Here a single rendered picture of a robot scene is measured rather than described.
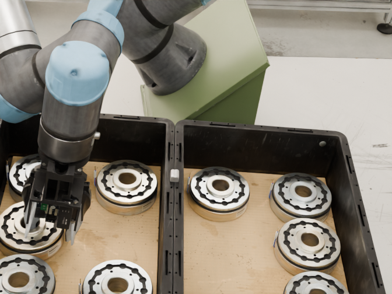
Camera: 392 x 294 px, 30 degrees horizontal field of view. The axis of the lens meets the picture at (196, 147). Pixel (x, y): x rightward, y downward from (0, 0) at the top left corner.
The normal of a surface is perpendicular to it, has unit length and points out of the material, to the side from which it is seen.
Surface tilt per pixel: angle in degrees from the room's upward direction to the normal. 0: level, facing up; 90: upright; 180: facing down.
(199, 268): 0
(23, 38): 34
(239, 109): 90
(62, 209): 90
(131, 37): 98
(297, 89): 0
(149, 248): 0
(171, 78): 78
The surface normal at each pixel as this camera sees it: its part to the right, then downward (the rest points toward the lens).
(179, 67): 0.18, 0.30
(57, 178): 0.01, 0.67
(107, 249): 0.11, -0.74
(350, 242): -0.99, -0.07
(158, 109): -0.60, -0.52
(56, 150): -0.21, 0.62
